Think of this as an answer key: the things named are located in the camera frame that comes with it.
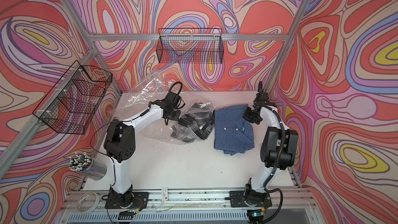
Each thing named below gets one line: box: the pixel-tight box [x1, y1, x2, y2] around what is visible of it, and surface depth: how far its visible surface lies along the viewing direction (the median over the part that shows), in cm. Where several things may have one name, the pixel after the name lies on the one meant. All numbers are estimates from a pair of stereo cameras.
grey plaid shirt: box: [170, 102, 216, 143], surface depth 100 cm
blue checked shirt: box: [214, 104, 255, 156], surface depth 94 cm
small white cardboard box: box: [161, 187, 169, 202], surface depth 76 cm
